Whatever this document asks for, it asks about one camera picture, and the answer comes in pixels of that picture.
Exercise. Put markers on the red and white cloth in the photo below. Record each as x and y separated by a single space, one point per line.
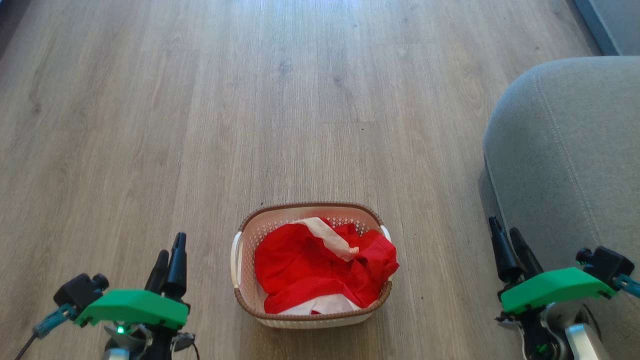
300 270

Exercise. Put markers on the cream laundry basket brown rim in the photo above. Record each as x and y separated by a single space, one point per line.
250 240

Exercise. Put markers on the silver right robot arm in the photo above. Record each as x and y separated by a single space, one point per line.
584 342

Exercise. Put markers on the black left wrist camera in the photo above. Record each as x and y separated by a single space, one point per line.
80 290

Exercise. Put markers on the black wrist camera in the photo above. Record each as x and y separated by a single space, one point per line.
606 265
80 290

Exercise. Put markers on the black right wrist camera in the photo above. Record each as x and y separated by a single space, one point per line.
606 265

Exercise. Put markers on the grey fabric sofa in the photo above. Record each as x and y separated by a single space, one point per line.
570 165

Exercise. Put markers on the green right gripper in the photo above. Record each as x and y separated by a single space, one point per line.
552 287

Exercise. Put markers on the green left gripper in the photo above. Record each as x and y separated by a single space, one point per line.
132 307

